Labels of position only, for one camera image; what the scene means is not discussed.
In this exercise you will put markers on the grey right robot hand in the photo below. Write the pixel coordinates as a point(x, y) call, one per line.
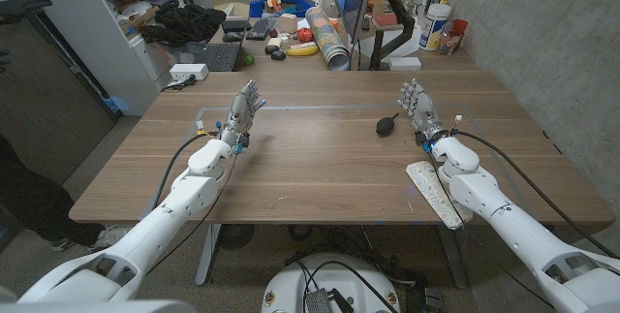
point(424, 112)

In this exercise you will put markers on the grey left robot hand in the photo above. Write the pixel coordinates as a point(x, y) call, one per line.
point(239, 114)

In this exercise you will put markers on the person gloved hand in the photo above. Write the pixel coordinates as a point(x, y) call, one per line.
point(21, 5)

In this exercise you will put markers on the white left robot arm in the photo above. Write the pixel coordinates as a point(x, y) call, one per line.
point(160, 226)

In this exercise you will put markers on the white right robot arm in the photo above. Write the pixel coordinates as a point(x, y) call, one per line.
point(513, 226)

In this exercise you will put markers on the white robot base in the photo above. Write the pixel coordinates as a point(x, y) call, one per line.
point(290, 284)

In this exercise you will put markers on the black rubber air blower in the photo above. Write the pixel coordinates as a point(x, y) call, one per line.
point(385, 127)

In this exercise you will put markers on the white flat box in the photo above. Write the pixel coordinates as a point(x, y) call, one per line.
point(405, 63)

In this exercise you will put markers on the green round toy fruit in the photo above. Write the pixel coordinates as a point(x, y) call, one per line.
point(249, 59)

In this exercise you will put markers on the black laptop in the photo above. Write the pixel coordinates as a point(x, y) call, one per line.
point(220, 56)

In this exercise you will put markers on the white power strip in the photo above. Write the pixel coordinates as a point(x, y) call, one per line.
point(188, 71)

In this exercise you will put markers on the small black oval object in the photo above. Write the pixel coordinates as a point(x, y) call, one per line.
point(278, 55)
point(271, 49)

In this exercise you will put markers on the clear plastic cup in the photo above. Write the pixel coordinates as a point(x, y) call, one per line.
point(448, 43)

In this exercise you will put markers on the white shelf unit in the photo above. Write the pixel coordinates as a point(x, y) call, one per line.
point(92, 37)

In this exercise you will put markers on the black computer mouse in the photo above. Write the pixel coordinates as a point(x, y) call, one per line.
point(232, 37)

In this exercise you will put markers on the pale yellow block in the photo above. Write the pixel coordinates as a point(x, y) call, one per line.
point(274, 42)

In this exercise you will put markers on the white wipes canister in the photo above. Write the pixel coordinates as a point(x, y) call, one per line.
point(433, 27)

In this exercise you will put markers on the black keyboard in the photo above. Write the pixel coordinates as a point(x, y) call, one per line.
point(259, 28)

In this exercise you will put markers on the yellow banana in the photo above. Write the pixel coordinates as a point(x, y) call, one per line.
point(301, 51)

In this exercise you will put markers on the red cup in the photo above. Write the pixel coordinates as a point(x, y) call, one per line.
point(460, 26)

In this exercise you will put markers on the red round toy fruit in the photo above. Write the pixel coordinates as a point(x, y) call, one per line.
point(305, 35)

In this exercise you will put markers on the beige cup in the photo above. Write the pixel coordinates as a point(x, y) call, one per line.
point(288, 23)

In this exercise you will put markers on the black crumpled cloth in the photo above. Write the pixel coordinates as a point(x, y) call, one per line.
point(186, 22)

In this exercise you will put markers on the colourful printed cylinder tube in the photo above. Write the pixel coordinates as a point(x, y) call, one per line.
point(327, 37)

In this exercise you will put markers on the black round floor fan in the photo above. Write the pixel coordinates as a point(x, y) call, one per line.
point(236, 236)

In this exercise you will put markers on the blue plastic bin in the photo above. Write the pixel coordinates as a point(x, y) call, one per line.
point(301, 1)

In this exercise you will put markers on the grey metal table leg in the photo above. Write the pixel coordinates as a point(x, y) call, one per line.
point(207, 255)
point(453, 257)

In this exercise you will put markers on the grey white sneaker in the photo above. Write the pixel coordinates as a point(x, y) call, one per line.
point(109, 236)

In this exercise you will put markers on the person leg black trousers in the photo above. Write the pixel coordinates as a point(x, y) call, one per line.
point(34, 197)

